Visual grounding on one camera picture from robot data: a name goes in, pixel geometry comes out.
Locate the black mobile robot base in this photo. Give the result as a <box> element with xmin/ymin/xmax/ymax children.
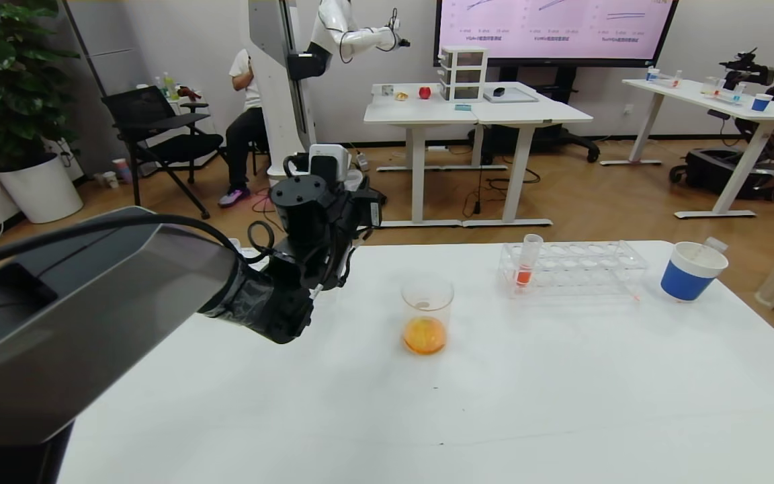
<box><xmin>669</xmin><ymin>148</ymin><xmax>774</xmax><ymax>202</ymax></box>

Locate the clear glass beaker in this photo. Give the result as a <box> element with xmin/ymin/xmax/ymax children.
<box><xmin>400</xmin><ymin>276</ymin><xmax>455</xmax><ymax>356</ymax></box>

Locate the red pigment test tube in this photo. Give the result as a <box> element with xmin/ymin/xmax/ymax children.
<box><xmin>515</xmin><ymin>234</ymin><xmax>544</xmax><ymax>288</ymax></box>

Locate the white standing desk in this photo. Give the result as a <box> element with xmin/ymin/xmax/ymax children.
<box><xmin>364</xmin><ymin>84</ymin><xmax>482</xmax><ymax>229</ymax></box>
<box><xmin>462</xmin><ymin>83</ymin><xmax>593</xmax><ymax>228</ymax></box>

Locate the white humanoid robot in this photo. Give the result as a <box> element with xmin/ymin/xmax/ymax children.
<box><xmin>247</xmin><ymin>0</ymin><xmax>411</xmax><ymax>188</ymax></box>

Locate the person in white shirt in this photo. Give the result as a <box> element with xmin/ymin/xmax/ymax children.
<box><xmin>219</xmin><ymin>48</ymin><xmax>270</xmax><ymax>208</ymax></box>

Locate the white drawer organizer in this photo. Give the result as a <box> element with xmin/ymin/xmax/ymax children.
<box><xmin>439</xmin><ymin>46</ymin><xmax>490</xmax><ymax>103</ymax></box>

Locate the grey flat tray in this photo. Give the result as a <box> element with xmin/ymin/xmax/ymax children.
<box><xmin>483</xmin><ymin>87</ymin><xmax>540</xmax><ymax>104</ymax></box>

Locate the black display stand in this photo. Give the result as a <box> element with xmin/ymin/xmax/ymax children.
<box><xmin>468</xmin><ymin>66</ymin><xmax>599</xmax><ymax>164</ymax></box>

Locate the black office chair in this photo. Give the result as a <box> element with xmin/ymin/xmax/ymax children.
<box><xmin>101</xmin><ymin>85</ymin><xmax>225</xmax><ymax>219</ymax></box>

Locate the blue white paper cup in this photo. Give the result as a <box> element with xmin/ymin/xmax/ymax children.
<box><xmin>661</xmin><ymin>242</ymin><xmax>730</xmax><ymax>303</ymax></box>

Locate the white plant pot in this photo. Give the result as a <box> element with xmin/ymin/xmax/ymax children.
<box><xmin>0</xmin><ymin>151</ymin><xmax>83</xmax><ymax>223</ymax></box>

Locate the long white desk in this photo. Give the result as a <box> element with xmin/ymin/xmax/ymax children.
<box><xmin>619</xmin><ymin>79</ymin><xmax>774</xmax><ymax>220</ymax></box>

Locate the green leafy plant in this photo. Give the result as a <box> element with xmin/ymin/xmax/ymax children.
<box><xmin>0</xmin><ymin>0</ymin><xmax>82</xmax><ymax>172</ymax></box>

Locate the black floor cable bundle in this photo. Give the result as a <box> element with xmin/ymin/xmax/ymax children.
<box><xmin>462</xmin><ymin>167</ymin><xmax>542</xmax><ymax>217</ymax></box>

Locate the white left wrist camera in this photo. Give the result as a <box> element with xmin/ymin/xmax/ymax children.
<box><xmin>308</xmin><ymin>143</ymin><xmax>351</xmax><ymax>184</ymax></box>

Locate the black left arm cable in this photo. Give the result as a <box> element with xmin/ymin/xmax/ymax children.
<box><xmin>0</xmin><ymin>213</ymin><xmax>277</xmax><ymax>278</ymax></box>

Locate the large wall display screen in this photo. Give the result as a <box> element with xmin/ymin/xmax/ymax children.
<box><xmin>434</xmin><ymin>0</ymin><xmax>680</xmax><ymax>68</ymax></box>

